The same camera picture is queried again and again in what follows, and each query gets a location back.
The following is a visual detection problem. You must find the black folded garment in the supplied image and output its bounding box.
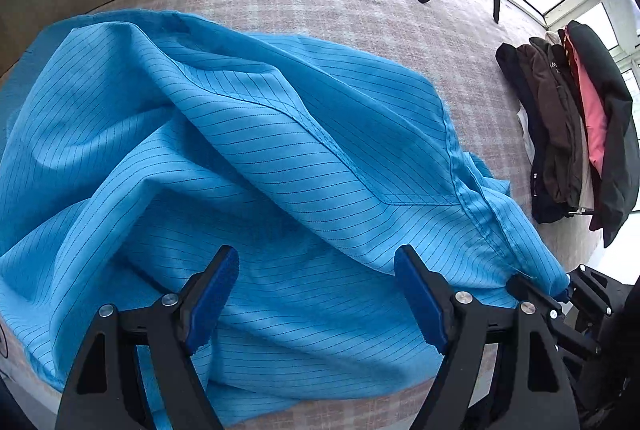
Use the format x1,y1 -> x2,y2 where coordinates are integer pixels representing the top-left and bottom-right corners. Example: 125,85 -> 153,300
496,43 -> 568,224

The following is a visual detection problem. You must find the blue striped zip coat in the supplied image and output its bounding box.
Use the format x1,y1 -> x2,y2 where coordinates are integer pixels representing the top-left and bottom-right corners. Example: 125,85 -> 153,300
1,10 -> 568,424

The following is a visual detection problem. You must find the brown folded garment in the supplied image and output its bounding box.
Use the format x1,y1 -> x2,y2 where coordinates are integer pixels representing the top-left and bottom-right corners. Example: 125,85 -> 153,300
516,37 -> 584,211

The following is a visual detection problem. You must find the pink folded garment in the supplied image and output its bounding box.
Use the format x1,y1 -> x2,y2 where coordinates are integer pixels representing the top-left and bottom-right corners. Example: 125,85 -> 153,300
563,27 -> 608,176

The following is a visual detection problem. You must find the pink plaid table cloth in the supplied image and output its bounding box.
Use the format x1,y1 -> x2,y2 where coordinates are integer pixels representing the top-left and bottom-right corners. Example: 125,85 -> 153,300
84,0 -> 604,430

